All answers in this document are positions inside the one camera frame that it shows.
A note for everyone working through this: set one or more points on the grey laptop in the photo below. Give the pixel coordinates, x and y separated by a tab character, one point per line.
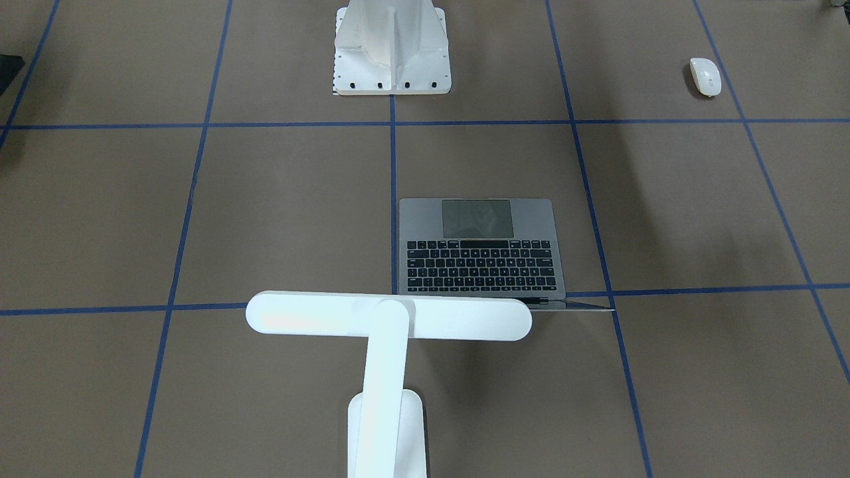
484	248

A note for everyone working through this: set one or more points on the white computer mouse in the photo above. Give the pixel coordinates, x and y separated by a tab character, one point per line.
706	76

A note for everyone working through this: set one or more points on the black mouse pad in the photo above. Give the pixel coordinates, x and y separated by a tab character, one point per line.
10	67

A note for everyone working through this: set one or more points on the white desk lamp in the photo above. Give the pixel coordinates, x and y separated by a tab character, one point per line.
387	433

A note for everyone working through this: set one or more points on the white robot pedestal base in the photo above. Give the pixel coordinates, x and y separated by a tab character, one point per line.
391	48

